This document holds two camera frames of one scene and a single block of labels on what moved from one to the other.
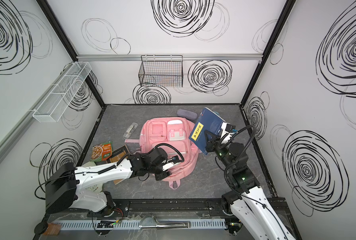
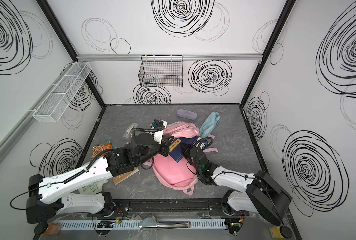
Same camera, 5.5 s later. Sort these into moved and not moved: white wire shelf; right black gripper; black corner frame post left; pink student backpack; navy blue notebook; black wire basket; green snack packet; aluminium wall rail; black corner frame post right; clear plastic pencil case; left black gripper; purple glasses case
Moved: right black gripper; navy blue notebook; left black gripper; pink student backpack
Not moved: white wire shelf; black corner frame post left; aluminium wall rail; green snack packet; clear plastic pencil case; black wire basket; purple glasses case; black corner frame post right
